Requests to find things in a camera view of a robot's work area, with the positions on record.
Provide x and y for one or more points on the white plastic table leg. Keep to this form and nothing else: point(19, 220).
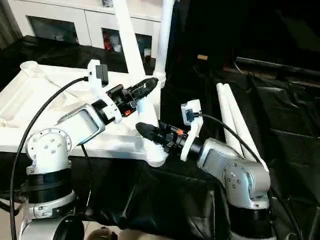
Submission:
point(230, 120)
point(165, 37)
point(130, 50)
point(240, 120)

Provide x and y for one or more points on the white plastic table top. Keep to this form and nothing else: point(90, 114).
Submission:
point(37, 100)

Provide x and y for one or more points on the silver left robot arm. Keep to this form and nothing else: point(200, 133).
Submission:
point(50, 150)

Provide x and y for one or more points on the small white cup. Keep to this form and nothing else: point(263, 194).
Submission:
point(147, 52)

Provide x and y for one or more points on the small tan label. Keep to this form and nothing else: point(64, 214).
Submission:
point(202, 57)

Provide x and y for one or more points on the white glass-door cabinet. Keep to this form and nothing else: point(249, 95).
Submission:
point(87, 20)

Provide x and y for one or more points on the dark bag of parts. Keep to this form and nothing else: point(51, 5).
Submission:
point(106, 2)

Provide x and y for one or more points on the black glossy mat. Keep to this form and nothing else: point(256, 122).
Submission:
point(287, 125)

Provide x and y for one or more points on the large dark screen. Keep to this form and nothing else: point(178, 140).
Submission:
point(250, 25)

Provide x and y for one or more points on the long black bar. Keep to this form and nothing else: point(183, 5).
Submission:
point(275, 65)

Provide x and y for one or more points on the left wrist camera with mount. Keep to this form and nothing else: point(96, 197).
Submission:
point(100, 75)

